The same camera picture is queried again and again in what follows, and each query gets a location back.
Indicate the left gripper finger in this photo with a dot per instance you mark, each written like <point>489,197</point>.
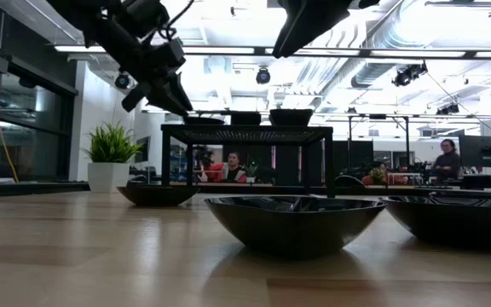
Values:
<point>164,104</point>
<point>179,94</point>

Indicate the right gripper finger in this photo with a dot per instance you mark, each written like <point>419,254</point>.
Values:
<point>289,15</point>
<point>313,19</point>

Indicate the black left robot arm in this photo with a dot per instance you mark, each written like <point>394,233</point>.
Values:
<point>100,25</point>

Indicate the artificial plant in white pot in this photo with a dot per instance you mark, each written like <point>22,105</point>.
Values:
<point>111,147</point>

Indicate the overhead LED light bar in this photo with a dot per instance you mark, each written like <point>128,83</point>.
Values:
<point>420,53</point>

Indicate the black perforated metal shelf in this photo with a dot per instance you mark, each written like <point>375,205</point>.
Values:
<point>250,135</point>

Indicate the black ceiling spotlight cluster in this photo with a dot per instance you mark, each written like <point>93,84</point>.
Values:
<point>448,109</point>
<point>407,75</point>

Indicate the person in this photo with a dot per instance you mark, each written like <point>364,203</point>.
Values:
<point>379,172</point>
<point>228,170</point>
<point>448,162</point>

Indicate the small background potted plant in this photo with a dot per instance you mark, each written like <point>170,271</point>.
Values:
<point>250,169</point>

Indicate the black computer monitor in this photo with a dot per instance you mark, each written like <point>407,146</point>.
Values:
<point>483,151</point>

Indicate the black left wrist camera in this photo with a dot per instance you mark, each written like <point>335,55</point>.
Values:
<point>171,53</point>

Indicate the dark wall screen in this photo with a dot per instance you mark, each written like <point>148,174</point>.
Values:
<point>143,149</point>

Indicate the black background metal frame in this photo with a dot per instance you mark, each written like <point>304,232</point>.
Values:
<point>377,116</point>

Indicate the black curved frame bracket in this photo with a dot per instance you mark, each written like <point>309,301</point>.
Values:
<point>350,182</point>

